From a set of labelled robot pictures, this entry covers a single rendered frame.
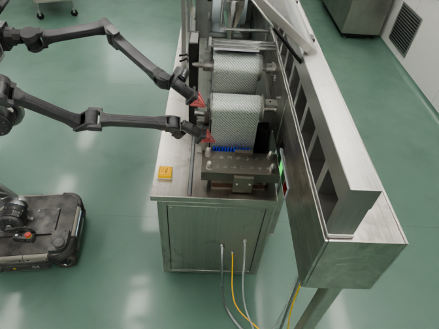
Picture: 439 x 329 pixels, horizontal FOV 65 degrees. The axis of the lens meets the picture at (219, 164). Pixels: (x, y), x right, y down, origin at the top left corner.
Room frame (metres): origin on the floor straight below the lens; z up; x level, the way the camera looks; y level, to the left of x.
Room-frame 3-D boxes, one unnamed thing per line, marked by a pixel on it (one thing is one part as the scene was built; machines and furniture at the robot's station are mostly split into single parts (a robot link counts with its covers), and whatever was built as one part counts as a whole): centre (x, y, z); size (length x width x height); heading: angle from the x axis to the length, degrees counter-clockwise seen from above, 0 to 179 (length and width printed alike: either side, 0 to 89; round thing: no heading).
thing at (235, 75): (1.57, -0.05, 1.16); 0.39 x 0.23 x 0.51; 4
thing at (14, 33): (1.58, 1.07, 1.45); 0.09 x 0.08 x 0.12; 11
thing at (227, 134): (1.38, -0.06, 1.10); 0.23 x 0.01 x 0.18; 94
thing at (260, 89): (2.53, -0.21, 1.02); 2.24 x 0.04 x 0.24; 4
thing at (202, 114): (1.46, 0.11, 1.05); 0.06 x 0.05 x 0.31; 94
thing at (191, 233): (2.37, 0.08, 0.43); 2.52 x 0.64 x 0.86; 4
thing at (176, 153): (2.37, 0.09, 0.88); 2.52 x 0.66 x 0.04; 4
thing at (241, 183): (1.17, -0.13, 0.96); 0.10 x 0.03 x 0.11; 94
